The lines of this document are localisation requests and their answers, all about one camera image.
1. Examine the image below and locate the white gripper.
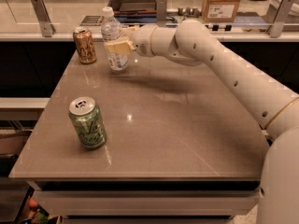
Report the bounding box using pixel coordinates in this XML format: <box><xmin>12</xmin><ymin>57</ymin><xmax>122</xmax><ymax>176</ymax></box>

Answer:
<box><xmin>105</xmin><ymin>24</ymin><xmax>157</xmax><ymax>57</ymax></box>

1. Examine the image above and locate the clear plastic water bottle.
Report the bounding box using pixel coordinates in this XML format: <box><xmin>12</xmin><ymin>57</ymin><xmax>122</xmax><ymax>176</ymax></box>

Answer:
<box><xmin>101</xmin><ymin>7</ymin><xmax>128</xmax><ymax>74</ymax></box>

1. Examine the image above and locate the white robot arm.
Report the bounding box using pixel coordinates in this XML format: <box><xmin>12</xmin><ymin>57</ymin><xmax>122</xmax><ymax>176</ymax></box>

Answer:
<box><xmin>105</xmin><ymin>19</ymin><xmax>299</xmax><ymax>224</ymax></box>

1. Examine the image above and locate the orange soda can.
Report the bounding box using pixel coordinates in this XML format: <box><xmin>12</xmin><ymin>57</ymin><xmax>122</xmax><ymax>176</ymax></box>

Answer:
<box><xmin>73</xmin><ymin>26</ymin><xmax>97</xmax><ymax>64</ymax></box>

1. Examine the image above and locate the green soda can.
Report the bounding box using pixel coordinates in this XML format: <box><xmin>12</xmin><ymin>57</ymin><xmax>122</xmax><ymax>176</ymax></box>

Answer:
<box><xmin>68</xmin><ymin>96</ymin><xmax>107</xmax><ymax>149</ymax></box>

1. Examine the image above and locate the open dark tray box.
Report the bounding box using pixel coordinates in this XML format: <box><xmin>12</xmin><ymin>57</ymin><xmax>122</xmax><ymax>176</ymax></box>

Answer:
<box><xmin>107</xmin><ymin>0</ymin><xmax>156</xmax><ymax>15</ymax></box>

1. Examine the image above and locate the brown cardboard box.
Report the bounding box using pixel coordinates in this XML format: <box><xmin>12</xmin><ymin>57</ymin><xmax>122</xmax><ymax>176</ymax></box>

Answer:
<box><xmin>201</xmin><ymin>0</ymin><xmax>241</xmax><ymax>22</ymax></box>

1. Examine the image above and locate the grey table drawer cabinet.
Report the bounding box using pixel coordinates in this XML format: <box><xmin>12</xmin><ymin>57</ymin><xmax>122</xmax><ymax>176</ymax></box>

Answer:
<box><xmin>34</xmin><ymin>189</ymin><xmax>258</xmax><ymax>219</ymax></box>

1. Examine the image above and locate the middle metal railing bracket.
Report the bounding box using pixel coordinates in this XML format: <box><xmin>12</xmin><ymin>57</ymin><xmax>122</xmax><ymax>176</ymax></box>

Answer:
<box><xmin>156</xmin><ymin>0</ymin><xmax>167</xmax><ymax>26</ymax></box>

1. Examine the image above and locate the metal railing bracket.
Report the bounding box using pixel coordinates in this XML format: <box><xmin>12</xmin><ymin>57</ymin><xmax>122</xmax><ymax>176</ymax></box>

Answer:
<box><xmin>30</xmin><ymin>0</ymin><xmax>56</xmax><ymax>37</ymax></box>
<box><xmin>156</xmin><ymin>0</ymin><xmax>167</xmax><ymax>26</ymax></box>
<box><xmin>267</xmin><ymin>0</ymin><xmax>295</xmax><ymax>38</ymax></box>

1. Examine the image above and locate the left metal railing bracket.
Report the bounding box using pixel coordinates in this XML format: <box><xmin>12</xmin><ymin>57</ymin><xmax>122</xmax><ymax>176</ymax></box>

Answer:
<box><xmin>30</xmin><ymin>0</ymin><xmax>56</xmax><ymax>37</ymax></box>

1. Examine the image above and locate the right metal railing bracket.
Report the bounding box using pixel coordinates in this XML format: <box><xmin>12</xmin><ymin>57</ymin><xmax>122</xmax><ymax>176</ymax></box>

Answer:
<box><xmin>267</xmin><ymin>0</ymin><xmax>295</xmax><ymax>38</ymax></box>

